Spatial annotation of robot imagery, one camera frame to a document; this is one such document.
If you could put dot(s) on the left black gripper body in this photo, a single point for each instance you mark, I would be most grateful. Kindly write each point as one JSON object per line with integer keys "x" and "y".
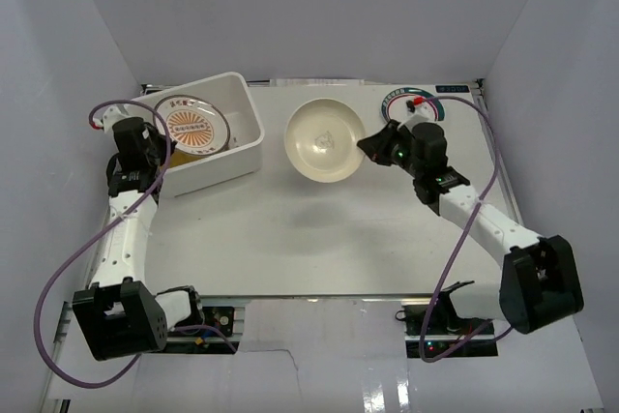
{"x": 162, "y": 143}

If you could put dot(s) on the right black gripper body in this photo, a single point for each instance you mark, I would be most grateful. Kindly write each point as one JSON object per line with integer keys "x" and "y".
{"x": 401, "y": 153}

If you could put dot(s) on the white plate with teal rim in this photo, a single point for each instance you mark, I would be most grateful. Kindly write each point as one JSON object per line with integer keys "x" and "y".
{"x": 393, "y": 106}

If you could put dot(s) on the cream plain plate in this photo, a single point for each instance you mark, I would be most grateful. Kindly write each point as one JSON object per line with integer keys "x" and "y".
{"x": 320, "y": 140}

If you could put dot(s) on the white plate orange sunburst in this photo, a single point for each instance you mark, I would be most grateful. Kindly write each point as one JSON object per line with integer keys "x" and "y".
{"x": 198, "y": 127}

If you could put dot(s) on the scoop-shaped woven bamboo tray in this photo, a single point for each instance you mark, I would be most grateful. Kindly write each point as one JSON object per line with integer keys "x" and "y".
{"x": 179, "y": 158}

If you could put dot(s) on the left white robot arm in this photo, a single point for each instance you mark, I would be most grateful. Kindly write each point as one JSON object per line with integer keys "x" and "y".
{"x": 117, "y": 314}

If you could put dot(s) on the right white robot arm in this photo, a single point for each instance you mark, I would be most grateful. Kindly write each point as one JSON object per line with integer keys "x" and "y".
{"x": 539, "y": 282}

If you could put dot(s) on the white plastic bin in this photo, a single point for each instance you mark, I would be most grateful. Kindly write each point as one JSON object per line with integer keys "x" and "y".
{"x": 229, "y": 93}

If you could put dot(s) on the blue label sticker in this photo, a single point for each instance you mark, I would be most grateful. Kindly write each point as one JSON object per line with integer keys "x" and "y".
{"x": 452, "y": 89}

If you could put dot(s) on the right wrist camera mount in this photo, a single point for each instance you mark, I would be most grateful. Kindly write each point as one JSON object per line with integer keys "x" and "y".
{"x": 419, "y": 111}

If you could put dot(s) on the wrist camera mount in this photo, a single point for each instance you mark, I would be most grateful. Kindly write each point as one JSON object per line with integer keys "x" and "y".
{"x": 112, "y": 115}
{"x": 419, "y": 111}

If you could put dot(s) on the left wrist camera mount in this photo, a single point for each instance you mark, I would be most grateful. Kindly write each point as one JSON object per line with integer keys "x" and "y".
{"x": 112, "y": 115}

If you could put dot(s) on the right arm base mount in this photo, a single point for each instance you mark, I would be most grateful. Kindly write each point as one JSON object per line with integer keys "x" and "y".
{"x": 441, "y": 337}

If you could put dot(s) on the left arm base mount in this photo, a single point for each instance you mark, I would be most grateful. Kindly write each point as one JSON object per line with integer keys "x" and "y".
{"x": 212, "y": 332}

